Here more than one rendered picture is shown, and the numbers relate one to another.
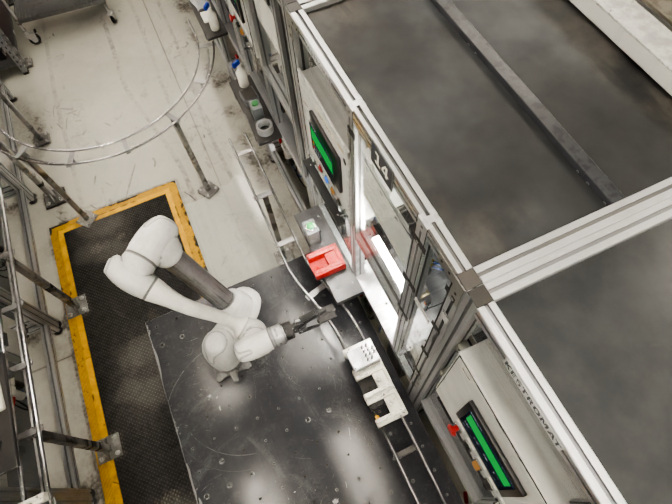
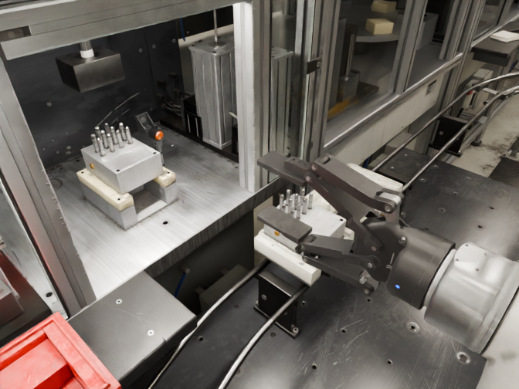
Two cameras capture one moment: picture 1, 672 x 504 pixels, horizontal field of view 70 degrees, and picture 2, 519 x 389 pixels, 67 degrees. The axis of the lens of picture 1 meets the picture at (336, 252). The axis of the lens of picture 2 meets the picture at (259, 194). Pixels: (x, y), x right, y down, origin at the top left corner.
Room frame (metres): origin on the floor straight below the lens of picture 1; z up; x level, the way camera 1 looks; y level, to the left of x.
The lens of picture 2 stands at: (0.91, 0.39, 1.43)
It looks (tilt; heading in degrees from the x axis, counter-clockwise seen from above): 38 degrees down; 241
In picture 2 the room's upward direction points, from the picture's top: straight up
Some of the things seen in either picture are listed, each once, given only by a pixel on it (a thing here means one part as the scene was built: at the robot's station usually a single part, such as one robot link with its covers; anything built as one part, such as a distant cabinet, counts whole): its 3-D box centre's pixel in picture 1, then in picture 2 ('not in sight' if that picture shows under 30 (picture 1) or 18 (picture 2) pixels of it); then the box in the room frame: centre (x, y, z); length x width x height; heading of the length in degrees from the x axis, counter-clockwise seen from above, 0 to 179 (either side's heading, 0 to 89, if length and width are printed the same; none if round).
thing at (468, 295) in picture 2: (277, 335); (468, 292); (0.62, 0.27, 1.12); 0.09 x 0.06 x 0.09; 19
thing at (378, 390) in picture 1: (373, 382); (332, 222); (0.44, -0.11, 0.84); 0.36 x 0.14 x 0.10; 19
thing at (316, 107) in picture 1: (353, 141); not in sight; (1.19, -0.11, 1.60); 0.42 x 0.29 x 0.46; 19
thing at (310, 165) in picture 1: (324, 189); not in sight; (1.15, 0.02, 1.37); 0.36 x 0.04 x 0.04; 19
